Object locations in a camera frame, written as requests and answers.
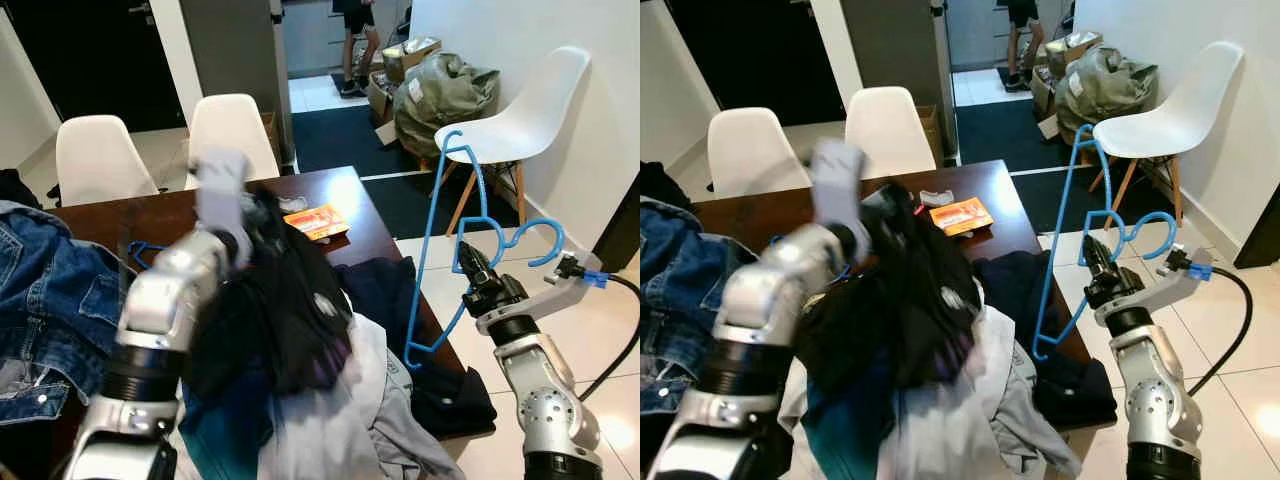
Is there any blue plastic hanger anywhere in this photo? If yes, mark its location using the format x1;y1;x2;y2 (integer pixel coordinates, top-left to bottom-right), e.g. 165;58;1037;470
405;130;566;371
1030;122;1179;361

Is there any black printed garment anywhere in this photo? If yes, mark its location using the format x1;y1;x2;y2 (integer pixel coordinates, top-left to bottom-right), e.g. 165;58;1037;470
795;180;986;401
185;190;356;401

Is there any dark wooden table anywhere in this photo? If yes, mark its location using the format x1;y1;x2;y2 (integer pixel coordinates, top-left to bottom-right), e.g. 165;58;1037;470
45;165;471;441
690;158;1096;431

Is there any orange packet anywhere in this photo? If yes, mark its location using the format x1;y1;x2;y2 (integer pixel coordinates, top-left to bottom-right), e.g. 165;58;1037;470
928;197;996;236
283;203;351;241

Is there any white plastic chair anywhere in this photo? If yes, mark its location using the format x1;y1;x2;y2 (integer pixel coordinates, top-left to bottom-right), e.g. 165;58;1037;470
187;93;281;191
1092;40;1246;226
55;115;161;208
433;45;593;236
845;87;938;181
707;107;806;199

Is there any olive green bag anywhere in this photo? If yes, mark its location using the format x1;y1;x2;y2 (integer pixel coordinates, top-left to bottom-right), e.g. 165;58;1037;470
393;52;501;159
1055;45;1161;151

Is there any blue denim jacket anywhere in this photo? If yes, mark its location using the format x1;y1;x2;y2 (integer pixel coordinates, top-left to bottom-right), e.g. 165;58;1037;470
640;195;746;411
0;200;136;426

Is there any cardboard box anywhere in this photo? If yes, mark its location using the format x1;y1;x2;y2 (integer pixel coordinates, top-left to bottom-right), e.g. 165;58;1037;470
1030;30;1101;116
365;38;441;121

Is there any white garment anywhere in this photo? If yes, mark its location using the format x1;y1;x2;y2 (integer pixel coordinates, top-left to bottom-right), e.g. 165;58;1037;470
255;310;466;480
880;300;1086;480

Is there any person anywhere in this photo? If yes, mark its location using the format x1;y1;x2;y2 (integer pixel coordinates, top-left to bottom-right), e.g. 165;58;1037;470
1005;0;1041;91
335;0;381;98

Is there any dark teal grey garment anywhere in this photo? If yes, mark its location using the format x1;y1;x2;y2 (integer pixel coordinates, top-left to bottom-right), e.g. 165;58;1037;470
800;385;891;480
180;385;273;480

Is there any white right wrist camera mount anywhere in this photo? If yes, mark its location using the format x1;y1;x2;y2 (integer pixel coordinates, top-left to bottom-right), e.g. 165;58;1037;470
500;262;606;336
1110;250;1216;326

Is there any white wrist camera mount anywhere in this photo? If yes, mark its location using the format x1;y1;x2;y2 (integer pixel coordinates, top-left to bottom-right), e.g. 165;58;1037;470
808;140;871;266
195;150;256;266
1110;250;1216;326
500;262;606;336

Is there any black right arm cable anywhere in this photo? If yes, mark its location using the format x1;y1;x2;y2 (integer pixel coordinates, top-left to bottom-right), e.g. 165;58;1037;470
555;255;641;401
1160;245;1256;396

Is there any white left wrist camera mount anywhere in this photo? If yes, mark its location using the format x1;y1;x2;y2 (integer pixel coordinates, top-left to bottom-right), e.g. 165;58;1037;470
195;150;256;266
808;140;871;266

